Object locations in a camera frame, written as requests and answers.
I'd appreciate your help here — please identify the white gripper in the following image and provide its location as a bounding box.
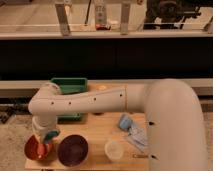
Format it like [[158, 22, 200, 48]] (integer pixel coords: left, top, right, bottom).
[[32, 116, 60, 144]]

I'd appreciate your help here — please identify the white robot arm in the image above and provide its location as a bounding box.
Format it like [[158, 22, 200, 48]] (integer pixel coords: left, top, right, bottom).
[[28, 79, 208, 171]]

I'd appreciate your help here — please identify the red bowl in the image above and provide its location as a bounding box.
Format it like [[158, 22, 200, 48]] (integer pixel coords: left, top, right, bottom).
[[24, 135, 53, 161]]

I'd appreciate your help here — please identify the purple bowl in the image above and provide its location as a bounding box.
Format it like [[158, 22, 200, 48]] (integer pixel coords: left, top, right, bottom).
[[57, 134, 89, 167]]

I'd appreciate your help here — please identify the orange carrot toy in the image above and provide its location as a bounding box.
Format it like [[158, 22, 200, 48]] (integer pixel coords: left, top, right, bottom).
[[37, 143, 46, 159]]

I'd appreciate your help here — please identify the green plastic tray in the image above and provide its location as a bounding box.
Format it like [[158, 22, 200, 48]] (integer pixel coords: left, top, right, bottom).
[[51, 77, 87, 123]]

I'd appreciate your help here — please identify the white cup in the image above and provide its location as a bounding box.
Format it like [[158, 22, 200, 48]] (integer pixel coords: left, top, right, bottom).
[[104, 140, 124, 162]]

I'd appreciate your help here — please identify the blue grey cloth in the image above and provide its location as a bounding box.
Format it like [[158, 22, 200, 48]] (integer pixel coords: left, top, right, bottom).
[[126, 122, 148, 151]]

